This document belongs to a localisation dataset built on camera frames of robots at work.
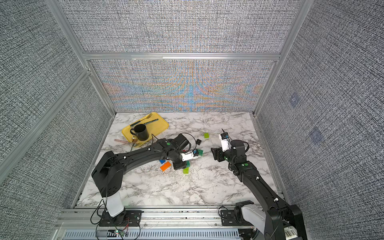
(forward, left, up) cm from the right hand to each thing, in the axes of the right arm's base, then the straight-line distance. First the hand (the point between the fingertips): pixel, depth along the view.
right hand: (217, 143), depth 84 cm
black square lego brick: (+10, +10, -14) cm, 20 cm away
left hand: (-8, +18, -8) cm, 21 cm away
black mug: (+13, +48, -8) cm, 50 cm away
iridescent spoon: (+10, +53, -13) cm, 56 cm away
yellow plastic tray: (+23, +42, -16) cm, 50 cm away
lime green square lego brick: (-11, +18, -13) cm, 24 cm away
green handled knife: (+29, +45, -15) cm, 56 cm away
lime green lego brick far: (+16, +4, -15) cm, 22 cm away
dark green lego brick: (-10, +17, -5) cm, 20 cm away
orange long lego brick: (-8, +30, -14) cm, 34 cm away
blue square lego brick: (-4, +33, -14) cm, 36 cm away
